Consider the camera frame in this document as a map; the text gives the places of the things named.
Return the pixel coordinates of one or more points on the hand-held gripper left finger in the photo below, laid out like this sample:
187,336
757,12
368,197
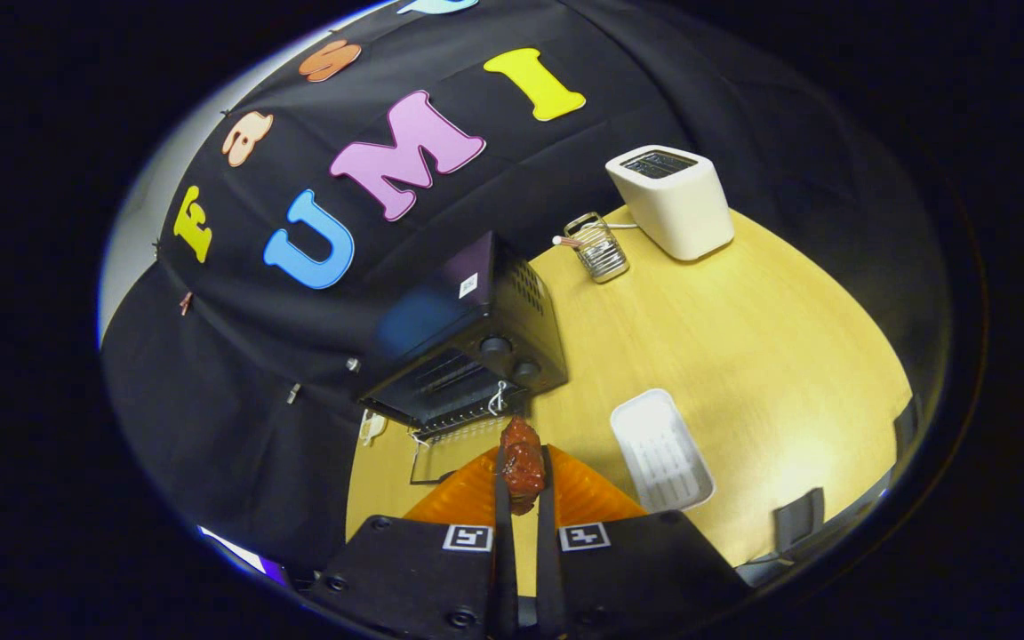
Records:
505,569

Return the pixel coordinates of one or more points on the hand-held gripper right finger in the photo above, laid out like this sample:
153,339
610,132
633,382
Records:
549,569

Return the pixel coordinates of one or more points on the red meat piece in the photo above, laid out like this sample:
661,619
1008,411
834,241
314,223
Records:
523,462

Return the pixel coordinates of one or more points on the black toaster oven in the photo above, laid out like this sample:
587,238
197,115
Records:
476,338

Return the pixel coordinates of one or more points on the white toaster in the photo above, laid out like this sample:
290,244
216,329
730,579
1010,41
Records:
676,209

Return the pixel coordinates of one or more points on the white rectangular tray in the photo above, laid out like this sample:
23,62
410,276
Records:
663,453

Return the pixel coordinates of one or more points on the white divided dish with grains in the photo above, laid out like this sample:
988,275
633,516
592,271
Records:
372,428

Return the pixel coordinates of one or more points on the dark grey block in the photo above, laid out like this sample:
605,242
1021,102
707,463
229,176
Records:
798,520

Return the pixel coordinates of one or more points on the silver clip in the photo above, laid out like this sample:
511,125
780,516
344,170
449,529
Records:
293,392

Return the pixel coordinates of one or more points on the black backdrop cloth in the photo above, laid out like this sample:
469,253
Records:
236,427

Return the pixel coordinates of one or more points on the red clip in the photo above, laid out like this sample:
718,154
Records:
185,303

